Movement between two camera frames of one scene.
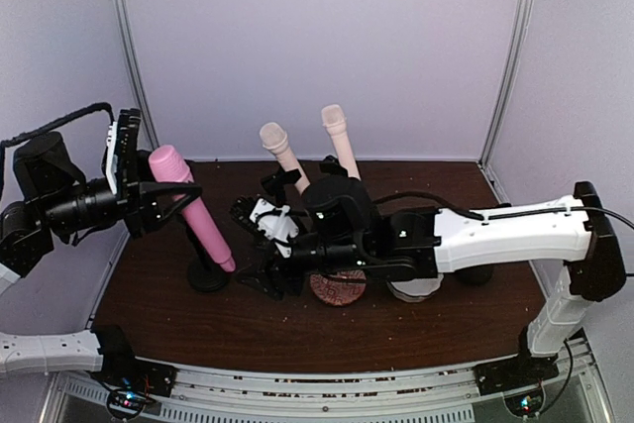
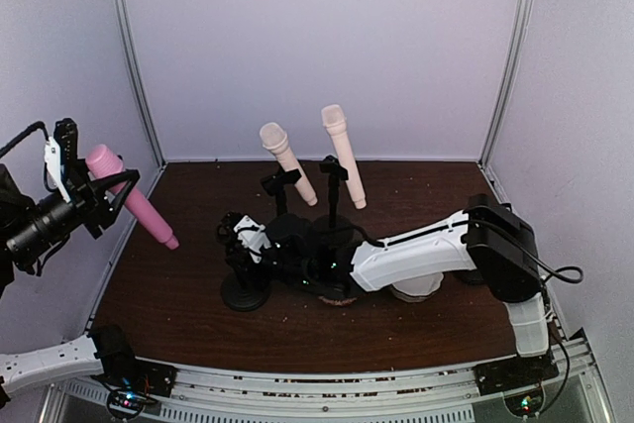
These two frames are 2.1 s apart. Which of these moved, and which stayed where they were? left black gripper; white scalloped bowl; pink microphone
Moved: left black gripper; pink microphone
Stayed: white scalloped bowl
